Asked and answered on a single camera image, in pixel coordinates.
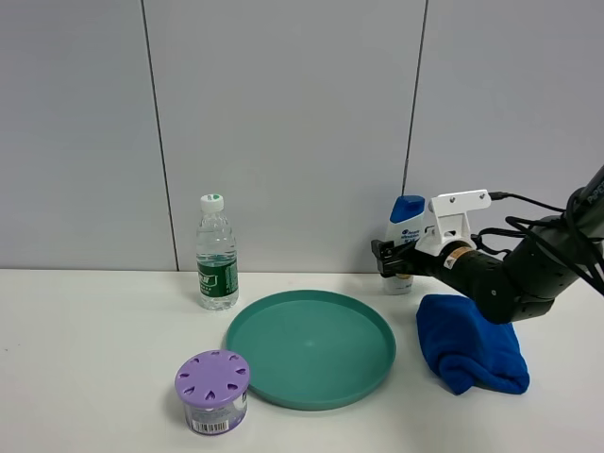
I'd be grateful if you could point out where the purple lid air freshener jar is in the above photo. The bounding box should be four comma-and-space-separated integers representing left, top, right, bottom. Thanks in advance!
175, 349, 251, 436

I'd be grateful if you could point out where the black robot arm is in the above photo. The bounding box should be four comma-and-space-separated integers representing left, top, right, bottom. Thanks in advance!
371, 172, 603, 324

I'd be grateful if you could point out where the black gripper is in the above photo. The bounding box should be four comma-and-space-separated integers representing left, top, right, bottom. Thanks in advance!
371, 240, 448, 279

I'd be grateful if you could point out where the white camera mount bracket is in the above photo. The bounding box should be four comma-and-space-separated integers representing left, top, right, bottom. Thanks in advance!
414, 190, 492, 257

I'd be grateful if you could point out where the clear water bottle green label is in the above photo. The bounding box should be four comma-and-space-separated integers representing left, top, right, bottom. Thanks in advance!
196, 193, 239, 310

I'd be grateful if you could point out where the white blue shampoo bottle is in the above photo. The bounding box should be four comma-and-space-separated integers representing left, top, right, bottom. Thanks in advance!
382, 195, 426, 295

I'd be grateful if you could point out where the blue folded towel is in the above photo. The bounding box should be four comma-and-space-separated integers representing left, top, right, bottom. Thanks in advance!
416, 294, 530, 395

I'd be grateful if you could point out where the teal round plastic tray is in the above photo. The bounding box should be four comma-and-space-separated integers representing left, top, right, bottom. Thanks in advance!
224, 290, 396, 411

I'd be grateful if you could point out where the black cable bundle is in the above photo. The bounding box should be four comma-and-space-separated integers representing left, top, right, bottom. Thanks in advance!
471, 191, 604, 298

